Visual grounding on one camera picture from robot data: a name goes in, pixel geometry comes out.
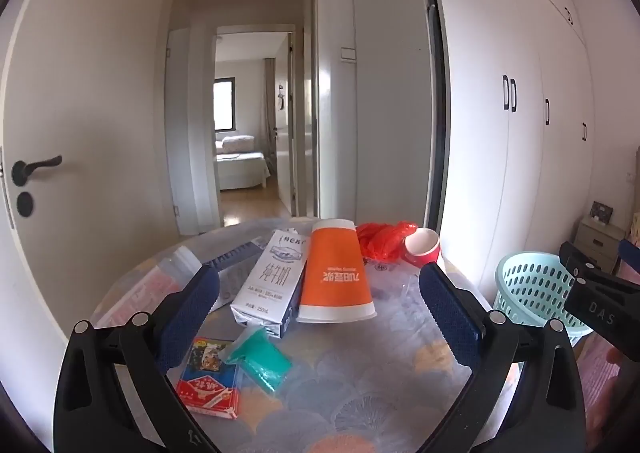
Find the white door frame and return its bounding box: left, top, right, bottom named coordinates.
left=167, top=0, right=321, bottom=236

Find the teal plastic laundry basket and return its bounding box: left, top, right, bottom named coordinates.
left=495, top=253, right=592, bottom=347

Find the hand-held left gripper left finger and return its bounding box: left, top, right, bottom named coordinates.
left=52, top=263, right=221, bottom=453

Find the white milk carton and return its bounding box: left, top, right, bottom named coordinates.
left=230, top=229, right=311, bottom=338

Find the beige nightstand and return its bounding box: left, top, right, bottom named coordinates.
left=572, top=217, right=626, bottom=275

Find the person's right hand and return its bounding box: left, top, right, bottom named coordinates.
left=585, top=345, right=633, bottom=440

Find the white hallway cabinet door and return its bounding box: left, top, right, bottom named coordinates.
left=165, top=28, right=192, bottom=235

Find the white room door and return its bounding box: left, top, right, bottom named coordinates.
left=0, top=0, right=177, bottom=349

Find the black door handle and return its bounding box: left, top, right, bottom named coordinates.
left=11, top=156, right=63, bottom=186

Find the red paper cup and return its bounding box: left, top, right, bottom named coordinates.
left=400, top=227, right=442, bottom=269

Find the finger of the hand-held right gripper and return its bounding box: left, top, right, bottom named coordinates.
left=618, top=237, right=640, bottom=284
left=559, top=240, right=601, bottom=281

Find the teal packet clear wrapper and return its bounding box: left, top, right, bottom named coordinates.
left=222, top=326, right=294, bottom=394

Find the orange paper cup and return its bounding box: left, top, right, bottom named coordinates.
left=296, top=218, right=377, bottom=324

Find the dark framed window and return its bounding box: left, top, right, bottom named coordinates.
left=213, top=76, right=237, bottom=133

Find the white bedroom door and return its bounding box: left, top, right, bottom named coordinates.
left=272, top=33, right=297, bottom=215

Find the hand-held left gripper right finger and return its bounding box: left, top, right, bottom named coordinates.
left=419, top=262, right=587, bottom=453

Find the white pillow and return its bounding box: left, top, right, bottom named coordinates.
left=221, top=134, right=257, bottom=154

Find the pink packet clear wrapper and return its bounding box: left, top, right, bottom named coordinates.
left=95, top=245, right=203, bottom=329

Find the beige curtain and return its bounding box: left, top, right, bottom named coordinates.
left=262, top=58, right=277, bottom=154

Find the black sliding door frame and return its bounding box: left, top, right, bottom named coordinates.
left=419, top=0, right=449, bottom=254

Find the red card box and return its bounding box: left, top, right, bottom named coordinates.
left=176, top=337, right=242, bottom=420

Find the white wardrobe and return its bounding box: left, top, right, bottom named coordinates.
left=425, top=0, right=640, bottom=286

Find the red plastic bag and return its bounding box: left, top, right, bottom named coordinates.
left=356, top=221, right=418, bottom=263

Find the white bed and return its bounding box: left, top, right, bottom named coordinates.
left=215, top=152, right=271, bottom=191

